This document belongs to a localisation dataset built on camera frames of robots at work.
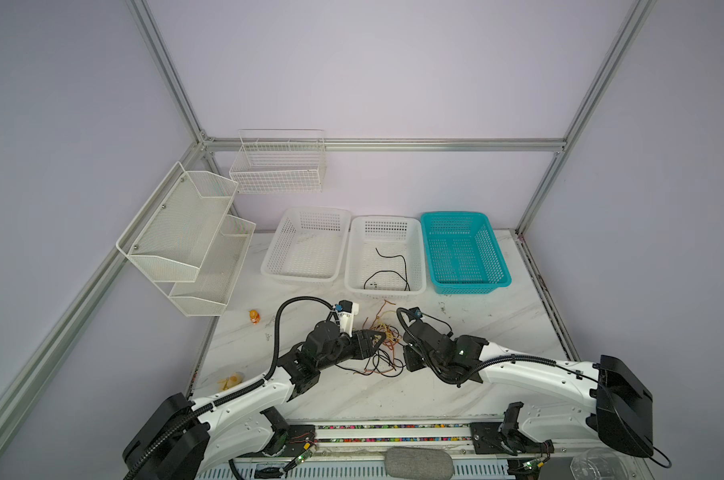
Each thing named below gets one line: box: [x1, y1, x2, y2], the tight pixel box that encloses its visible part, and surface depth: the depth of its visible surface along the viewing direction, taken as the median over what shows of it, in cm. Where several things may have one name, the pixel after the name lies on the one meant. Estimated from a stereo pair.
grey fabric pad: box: [384, 447, 454, 480], surface depth 69 cm
